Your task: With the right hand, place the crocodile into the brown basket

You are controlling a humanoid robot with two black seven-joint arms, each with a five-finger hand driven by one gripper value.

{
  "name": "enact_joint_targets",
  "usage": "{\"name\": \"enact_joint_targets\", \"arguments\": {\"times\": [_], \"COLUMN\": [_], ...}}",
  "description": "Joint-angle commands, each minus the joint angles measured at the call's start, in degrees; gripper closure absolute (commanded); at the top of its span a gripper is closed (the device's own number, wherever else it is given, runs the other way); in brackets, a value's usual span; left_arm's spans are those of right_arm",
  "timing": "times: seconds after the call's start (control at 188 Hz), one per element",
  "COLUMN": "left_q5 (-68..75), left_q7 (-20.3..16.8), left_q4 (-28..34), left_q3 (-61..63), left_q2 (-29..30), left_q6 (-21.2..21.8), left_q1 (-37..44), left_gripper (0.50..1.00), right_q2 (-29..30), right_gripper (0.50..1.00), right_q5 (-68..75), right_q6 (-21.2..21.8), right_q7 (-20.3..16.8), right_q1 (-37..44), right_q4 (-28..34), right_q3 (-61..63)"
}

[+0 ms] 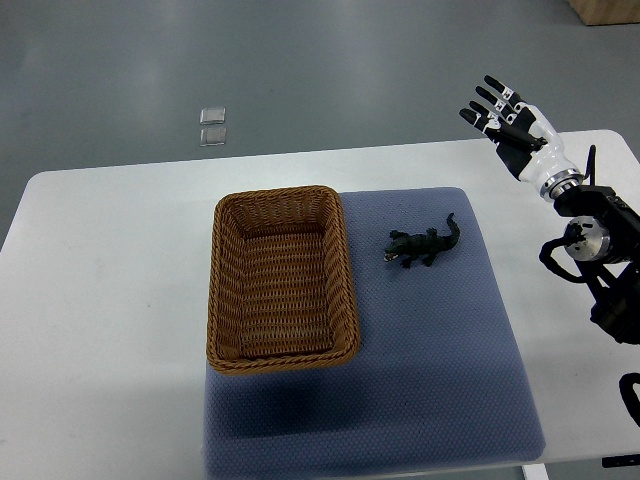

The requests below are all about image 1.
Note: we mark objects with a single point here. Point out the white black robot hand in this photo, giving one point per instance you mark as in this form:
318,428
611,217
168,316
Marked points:
526,142

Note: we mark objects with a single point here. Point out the dark green toy crocodile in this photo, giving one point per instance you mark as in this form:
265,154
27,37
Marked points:
424,246

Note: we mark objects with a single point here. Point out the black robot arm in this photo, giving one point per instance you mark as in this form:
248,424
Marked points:
600,249

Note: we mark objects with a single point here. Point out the brown wicker basket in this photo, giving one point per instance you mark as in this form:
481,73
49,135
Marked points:
281,291

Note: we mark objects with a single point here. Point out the wooden box corner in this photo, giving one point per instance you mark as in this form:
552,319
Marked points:
606,12

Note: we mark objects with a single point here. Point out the blue grey fabric mat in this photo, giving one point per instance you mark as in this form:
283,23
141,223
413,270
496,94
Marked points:
438,381

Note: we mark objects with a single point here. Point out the upper clear floor tile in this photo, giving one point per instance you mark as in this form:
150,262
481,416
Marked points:
212,115

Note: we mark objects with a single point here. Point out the black table control panel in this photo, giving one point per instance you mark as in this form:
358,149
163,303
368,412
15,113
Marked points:
621,461

